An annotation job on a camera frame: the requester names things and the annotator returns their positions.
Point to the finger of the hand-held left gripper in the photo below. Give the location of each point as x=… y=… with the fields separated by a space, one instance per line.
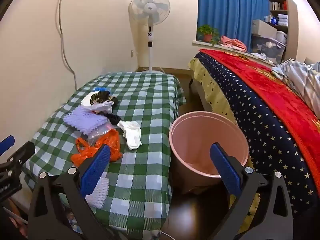
x=6 y=143
x=18 y=156

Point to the wooden bookshelf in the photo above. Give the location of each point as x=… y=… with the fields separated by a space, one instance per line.
x=278 y=5

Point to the red blanket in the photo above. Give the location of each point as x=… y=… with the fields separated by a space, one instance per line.
x=275 y=92

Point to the potted green plant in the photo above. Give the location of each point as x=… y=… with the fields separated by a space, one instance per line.
x=207 y=37

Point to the white lidded container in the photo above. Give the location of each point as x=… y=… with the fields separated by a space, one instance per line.
x=281 y=37

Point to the dark floral cloth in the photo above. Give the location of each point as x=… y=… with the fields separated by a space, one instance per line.
x=102 y=97

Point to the striped quilt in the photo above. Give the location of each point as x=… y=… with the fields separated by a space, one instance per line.
x=300 y=77

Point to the white carton box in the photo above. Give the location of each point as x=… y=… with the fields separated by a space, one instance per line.
x=262 y=27

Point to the clear plastic bag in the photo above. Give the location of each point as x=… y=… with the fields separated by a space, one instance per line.
x=100 y=132

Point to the clear storage box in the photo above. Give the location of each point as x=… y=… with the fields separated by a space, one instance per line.
x=267 y=50

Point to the navy star blanket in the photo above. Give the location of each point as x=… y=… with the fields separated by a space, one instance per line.
x=262 y=120

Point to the white paper bag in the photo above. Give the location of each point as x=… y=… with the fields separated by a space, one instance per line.
x=87 y=101

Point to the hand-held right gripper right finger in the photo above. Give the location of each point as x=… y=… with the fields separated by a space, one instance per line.
x=225 y=170

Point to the white foam net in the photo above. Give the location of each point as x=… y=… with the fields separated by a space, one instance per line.
x=100 y=192

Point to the purple foam net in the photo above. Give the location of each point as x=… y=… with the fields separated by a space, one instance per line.
x=82 y=120

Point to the pink plastic bin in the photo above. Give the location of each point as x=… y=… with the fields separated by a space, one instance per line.
x=197 y=140

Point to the blue curtain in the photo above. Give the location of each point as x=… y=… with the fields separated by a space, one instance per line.
x=225 y=5

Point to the white sock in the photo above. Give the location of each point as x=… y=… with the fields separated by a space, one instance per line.
x=131 y=135

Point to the white standing fan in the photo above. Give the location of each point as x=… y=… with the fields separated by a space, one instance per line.
x=149 y=7

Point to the pink cloth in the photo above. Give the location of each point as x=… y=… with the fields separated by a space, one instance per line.
x=233 y=43

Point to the green checkered tablecloth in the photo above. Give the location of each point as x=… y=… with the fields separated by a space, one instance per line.
x=140 y=110

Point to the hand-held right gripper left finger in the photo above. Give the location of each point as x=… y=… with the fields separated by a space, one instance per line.
x=96 y=170

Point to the dark bed leg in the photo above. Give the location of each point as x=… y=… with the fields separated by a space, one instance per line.
x=191 y=82

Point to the black cloth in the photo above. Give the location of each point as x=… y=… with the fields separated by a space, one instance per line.
x=113 y=118

